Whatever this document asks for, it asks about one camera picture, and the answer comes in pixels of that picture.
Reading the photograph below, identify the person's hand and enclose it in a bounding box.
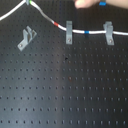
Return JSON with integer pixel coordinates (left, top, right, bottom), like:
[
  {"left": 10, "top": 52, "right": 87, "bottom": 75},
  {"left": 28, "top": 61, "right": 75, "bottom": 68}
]
[{"left": 73, "top": 0, "right": 101, "bottom": 10}]

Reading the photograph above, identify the white cable with coloured marks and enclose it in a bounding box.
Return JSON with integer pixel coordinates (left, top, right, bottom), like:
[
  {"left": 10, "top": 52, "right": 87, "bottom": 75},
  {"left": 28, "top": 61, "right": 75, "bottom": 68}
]
[{"left": 0, "top": 0, "right": 128, "bottom": 36}]

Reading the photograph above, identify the blue tape piece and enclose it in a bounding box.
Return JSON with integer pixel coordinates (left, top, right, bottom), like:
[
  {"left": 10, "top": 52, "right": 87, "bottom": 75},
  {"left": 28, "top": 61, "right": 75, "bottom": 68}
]
[{"left": 99, "top": 1, "right": 106, "bottom": 6}]

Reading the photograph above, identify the black pegboard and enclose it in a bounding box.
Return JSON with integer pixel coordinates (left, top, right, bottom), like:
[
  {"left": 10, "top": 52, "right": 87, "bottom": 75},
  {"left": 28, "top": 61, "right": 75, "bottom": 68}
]
[{"left": 0, "top": 0, "right": 128, "bottom": 128}]

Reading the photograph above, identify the grey cable clip middle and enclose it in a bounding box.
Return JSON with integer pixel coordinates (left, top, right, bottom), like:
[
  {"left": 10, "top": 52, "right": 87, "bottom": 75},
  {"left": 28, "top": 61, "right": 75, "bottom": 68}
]
[{"left": 66, "top": 21, "right": 72, "bottom": 45}]

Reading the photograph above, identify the grey cable clip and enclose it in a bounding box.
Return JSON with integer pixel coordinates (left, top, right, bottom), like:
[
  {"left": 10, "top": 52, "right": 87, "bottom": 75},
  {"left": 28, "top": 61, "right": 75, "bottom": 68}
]
[
  {"left": 103, "top": 21, "right": 114, "bottom": 45},
  {"left": 66, "top": 21, "right": 72, "bottom": 45},
  {"left": 17, "top": 26, "right": 37, "bottom": 51}
]

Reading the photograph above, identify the grey cable clip right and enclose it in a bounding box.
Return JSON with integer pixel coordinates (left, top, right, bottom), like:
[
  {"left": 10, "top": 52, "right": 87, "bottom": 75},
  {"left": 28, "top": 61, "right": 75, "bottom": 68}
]
[{"left": 103, "top": 21, "right": 114, "bottom": 45}]

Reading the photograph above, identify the grey cable clip left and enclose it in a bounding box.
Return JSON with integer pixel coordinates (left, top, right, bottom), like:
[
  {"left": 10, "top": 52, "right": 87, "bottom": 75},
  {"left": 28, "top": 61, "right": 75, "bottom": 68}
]
[{"left": 17, "top": 26, "right": 37, "bottom": 51}]

